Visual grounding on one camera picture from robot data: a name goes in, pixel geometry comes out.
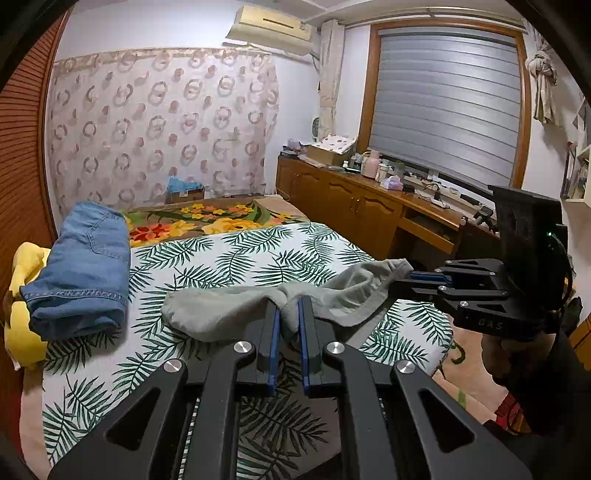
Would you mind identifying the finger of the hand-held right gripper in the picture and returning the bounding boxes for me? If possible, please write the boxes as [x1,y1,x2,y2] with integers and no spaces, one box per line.
[409,258,506,283]
[392,277,511,308]

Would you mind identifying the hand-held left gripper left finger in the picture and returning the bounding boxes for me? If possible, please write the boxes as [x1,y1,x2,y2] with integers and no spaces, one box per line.
[48,295,282,480]

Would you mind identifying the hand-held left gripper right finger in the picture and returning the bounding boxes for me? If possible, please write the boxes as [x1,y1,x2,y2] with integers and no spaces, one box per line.
[298,295,534,480]

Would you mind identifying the grey pants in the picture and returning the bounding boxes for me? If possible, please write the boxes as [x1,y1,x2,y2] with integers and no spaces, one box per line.
[163,258,414,344]

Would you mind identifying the person's right hand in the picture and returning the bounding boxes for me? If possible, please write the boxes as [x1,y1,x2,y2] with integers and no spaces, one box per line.
[480,335,525,384]

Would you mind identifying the wooden sideboard cabinet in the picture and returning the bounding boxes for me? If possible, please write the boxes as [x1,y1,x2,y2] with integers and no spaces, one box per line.
[276,154,502,264]

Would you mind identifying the leaf print bed sheet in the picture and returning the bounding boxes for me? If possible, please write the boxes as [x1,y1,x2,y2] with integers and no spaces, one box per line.
[41,222,455,480]

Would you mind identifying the bed with palm-leaf sheet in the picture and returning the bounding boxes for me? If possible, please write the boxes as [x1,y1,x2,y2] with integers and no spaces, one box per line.
[18,196,490,472]

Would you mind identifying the grey window blind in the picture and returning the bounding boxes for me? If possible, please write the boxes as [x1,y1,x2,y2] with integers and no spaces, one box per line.
[369,30,520,190]

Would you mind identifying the knotted beige curtain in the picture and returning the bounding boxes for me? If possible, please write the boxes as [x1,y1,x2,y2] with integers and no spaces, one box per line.
[526,39,559,125]

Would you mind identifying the white spotted cloth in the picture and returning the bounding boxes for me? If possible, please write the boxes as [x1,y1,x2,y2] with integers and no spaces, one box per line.
[320,134,358,155]

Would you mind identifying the open cardboard box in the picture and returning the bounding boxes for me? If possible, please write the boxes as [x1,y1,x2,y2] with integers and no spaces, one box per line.
[307,143,347,166]

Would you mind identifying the folded blue jeans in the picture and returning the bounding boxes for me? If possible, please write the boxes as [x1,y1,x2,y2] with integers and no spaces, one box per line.
[19,202,131,340]

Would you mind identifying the beige tied window curtain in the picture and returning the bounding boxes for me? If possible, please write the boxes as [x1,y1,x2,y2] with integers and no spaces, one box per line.
[318,18,345,139]

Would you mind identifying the yellow plush toy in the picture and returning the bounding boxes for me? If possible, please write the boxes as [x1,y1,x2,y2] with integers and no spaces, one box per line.
[4,242,51,370]

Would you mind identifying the cream air conditioner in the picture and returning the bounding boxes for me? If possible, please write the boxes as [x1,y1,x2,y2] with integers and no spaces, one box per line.
[224,4,314,56]

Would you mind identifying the wooden louvered wardrobe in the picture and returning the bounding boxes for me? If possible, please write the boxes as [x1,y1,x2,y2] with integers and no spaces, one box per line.
[0,9,70,444]

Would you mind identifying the white wall shelf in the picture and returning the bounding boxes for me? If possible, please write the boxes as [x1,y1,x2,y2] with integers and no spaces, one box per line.
[561,97,591,204]

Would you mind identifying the wooden window frame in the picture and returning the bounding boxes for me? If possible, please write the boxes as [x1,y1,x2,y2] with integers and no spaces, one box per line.
[355,21,529,195]

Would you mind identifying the ring print curtain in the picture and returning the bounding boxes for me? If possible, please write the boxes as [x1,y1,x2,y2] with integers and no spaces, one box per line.
[46,46,280,217]

